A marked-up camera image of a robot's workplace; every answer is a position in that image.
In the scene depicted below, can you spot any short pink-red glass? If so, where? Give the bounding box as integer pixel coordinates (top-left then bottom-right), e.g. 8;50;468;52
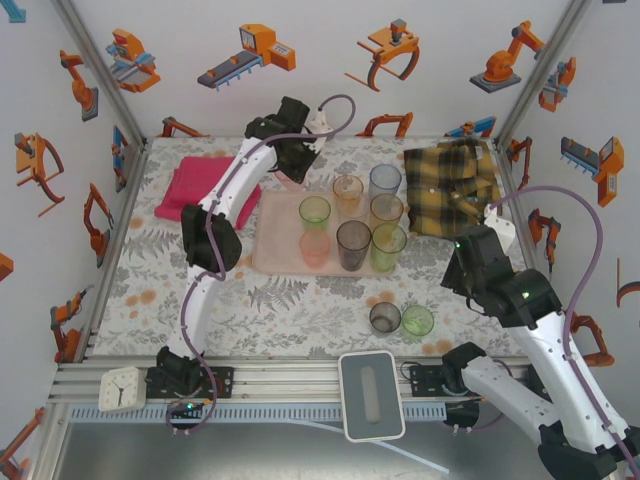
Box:
273;168;304;192

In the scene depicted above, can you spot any wide short green glass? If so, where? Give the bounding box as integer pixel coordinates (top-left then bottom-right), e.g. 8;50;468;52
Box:
298;195;332;234

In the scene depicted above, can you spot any short orange glass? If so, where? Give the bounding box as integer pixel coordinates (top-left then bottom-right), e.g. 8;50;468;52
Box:
332;174;366;219

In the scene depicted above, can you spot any small green glass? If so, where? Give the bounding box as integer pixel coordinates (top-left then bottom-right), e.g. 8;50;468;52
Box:
400;303;435;339

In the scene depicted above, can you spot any clear faceted glass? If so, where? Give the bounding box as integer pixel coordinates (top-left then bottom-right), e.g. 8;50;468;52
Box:
331;174;367;221

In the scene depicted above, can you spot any tall green glass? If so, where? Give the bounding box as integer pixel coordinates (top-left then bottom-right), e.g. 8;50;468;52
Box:
370;222;409;274

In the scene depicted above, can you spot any salmon dotted glass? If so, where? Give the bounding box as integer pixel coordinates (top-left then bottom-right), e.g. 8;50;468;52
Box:
298;228;332;270

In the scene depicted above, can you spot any tall blue glass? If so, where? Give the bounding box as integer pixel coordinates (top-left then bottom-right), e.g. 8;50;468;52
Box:
368;163;403;201

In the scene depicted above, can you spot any tall grey glass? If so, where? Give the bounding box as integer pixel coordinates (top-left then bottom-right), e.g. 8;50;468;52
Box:
335;219;373;273

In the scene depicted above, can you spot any short grey glass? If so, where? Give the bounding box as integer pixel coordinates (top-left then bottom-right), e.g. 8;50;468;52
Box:
369;301;403;335

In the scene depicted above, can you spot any tall amber glass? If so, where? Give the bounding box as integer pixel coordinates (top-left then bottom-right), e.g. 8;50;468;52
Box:
369;193;405;231

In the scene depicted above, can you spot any folded pink towel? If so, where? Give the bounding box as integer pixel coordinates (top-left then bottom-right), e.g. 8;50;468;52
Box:
153;155;262;232

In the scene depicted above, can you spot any yellow black plaid shirt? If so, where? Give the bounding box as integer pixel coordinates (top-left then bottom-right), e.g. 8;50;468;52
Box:
403;137;503;237

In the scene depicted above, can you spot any black computer mouse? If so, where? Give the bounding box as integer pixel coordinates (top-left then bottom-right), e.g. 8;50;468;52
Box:
528;369;555;402

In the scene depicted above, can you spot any small black controller board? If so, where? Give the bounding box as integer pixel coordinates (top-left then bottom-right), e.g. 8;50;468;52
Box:
167;398;210;416
443;399;481;435

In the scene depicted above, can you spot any floral patterned tablecloth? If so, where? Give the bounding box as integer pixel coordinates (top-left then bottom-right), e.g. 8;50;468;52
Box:
92;135;551;359

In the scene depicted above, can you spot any white square clock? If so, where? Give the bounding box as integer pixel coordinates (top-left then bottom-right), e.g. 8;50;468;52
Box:
98;367;148;413

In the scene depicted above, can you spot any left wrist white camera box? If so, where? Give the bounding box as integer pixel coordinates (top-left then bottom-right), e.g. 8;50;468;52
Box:
308;110;335;137

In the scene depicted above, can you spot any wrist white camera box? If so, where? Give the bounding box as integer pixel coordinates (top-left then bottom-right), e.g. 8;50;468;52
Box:
482;209;519;247
308;110;335;137

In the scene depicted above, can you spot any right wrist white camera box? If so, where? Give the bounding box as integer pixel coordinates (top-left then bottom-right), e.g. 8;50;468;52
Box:
482;209;519;247

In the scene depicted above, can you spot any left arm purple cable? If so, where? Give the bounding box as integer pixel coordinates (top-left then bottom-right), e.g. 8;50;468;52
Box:
167;94;357;437

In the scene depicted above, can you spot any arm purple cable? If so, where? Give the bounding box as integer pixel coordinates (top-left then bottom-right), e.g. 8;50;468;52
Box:
449;185;640;480
167;94;357;437

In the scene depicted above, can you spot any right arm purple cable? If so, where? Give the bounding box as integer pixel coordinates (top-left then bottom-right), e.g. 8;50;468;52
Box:
449;185;640;480

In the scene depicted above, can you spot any aluminium front frame rail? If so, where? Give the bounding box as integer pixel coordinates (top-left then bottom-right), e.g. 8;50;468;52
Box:
47;357;589;404

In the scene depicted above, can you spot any aluminium frame post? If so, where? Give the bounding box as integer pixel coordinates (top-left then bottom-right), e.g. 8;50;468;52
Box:
494;0;594;146
52;0;150;146

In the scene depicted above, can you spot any white slotted cable duct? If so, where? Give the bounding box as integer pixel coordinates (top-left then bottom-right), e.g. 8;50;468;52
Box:
67;403;448;424

